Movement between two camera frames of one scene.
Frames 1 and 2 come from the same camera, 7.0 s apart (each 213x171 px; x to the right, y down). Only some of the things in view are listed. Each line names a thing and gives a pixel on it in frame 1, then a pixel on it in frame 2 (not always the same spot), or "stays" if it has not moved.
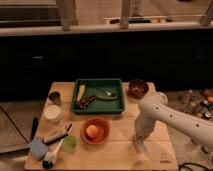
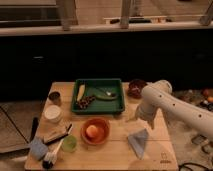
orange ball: x=91 y=131 stays
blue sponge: x=38 y=149 stays
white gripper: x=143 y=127 → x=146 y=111
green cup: x=69 y=144 stays
